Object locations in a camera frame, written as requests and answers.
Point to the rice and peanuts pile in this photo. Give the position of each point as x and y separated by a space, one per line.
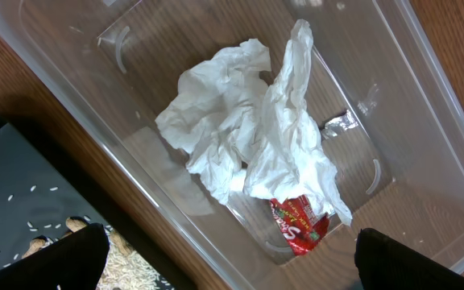
125 267

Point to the black food waste tray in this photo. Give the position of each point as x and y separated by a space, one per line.
41 186

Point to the clear plastic bin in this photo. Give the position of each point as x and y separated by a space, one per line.
400 170

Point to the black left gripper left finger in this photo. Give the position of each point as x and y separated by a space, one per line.
74 262

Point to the red snack wrapper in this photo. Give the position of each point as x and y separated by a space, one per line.
300 226

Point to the small white napkin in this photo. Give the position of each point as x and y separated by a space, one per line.
289 160

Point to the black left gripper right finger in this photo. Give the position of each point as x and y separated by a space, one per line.
384 263

